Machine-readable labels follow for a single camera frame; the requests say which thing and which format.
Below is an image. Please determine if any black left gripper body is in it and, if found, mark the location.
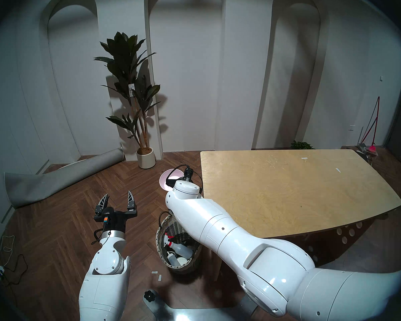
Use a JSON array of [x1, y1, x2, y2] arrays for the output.
[[93, 206, 138, 234]]

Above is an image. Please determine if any pink bowl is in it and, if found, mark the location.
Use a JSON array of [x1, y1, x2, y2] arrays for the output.
[[159, 168, 187, 191]]

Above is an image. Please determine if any white spray bottle red trigger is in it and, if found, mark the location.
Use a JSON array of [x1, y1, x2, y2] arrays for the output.
[[163, 233, 188, 254]]

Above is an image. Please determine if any woven wicker basket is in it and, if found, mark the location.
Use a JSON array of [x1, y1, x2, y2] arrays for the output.
[[155, 211, 203, 275]]

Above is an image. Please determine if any rolled grey carpet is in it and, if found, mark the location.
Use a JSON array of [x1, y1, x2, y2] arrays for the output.
[[4, 148, 125, 209]]

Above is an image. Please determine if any light wooden table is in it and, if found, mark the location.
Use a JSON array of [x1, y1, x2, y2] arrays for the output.
[[200, 149, 401, 281]]

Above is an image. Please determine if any tall potted plant white pot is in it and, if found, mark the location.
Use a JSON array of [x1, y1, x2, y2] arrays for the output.
[[94, 32, 162, 170]]

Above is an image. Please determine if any grey dustpan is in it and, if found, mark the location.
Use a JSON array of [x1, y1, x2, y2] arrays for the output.
[[356, 143, 379, 164]]

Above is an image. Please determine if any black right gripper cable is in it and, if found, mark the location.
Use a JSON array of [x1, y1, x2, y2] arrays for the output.
[[165, 164, 204, 191]]

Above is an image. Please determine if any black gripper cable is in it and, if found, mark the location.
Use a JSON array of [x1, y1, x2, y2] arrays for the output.
[[165, 164, 204, 191], [92, 226, 108, 246]]

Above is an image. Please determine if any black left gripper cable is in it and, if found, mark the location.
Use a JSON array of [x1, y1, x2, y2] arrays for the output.
[[92, 226, 108, 246]]

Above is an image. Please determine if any white floor cable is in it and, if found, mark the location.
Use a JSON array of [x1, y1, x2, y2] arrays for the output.
[[0, 235, 16, 267]]

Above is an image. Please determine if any black floor cable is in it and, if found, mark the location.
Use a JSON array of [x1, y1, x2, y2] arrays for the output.
[[2, 253, 29, 286]]

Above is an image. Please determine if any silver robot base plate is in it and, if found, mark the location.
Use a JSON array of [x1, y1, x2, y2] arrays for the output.
[[144, 289, 258, 321]]

